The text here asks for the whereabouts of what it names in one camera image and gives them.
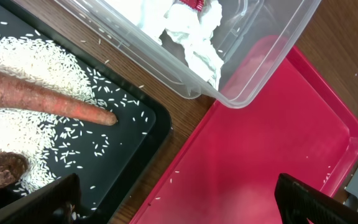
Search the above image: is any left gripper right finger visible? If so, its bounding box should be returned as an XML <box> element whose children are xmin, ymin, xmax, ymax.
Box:
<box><xmin>274</xmin><ymin>173</ymin><xmax>358</xmax><ymax>224</ymax></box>

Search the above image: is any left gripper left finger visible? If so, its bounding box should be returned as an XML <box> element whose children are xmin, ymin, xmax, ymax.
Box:
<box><xmin>0</xmin><ymin>174</ymin><xmax>81</xmax><ymax>224</ymax></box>

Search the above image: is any white rice pile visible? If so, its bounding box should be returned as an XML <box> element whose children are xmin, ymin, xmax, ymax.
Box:
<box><xmin>0</xmin><ymin>11</ymin><xmax>150</xmax><ymax>197</ymax></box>

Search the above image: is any red snack wrapper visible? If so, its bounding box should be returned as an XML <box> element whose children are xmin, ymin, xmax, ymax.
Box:
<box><xmin>180</xmin><ymin>0</ymin><xmax>204</xmax><ymax>12</ymax></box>

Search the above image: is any red serving tray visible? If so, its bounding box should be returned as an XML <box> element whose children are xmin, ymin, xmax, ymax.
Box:
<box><xmin>132</xmin><ymin>48</ymin><xmax>358</xmax><ymax>224</ymax></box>

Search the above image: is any brown mushroom piece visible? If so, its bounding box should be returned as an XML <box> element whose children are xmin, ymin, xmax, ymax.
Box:
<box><xmin>0</xmin><ymin>152</ymin><xmax>29</xmax><ymax>189</ymax></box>

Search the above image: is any orange carrot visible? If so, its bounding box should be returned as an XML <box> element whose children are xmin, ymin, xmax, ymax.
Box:
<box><xmin>0</xmin><ymin>72</ymin><xmax>117</xmax><ymax>126</ymax></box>

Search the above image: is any white napkin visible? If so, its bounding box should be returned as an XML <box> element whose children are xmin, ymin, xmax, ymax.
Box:
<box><xmin>107</xmin><ymin>0</ymin><xmax>224</xmax><ymax>90</ymax></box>

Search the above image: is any black tray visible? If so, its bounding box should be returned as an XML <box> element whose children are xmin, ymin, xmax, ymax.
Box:
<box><xmin>0</xmin><ymin>1</ymin><xmax>171</xmax><ymax>223</ymax></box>

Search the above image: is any clear plastic bin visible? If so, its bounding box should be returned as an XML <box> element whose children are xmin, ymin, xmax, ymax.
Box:
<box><xmin>59</xmin><ymin>0</ymin><xmax>319</xmax><ymax>108</ymax></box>

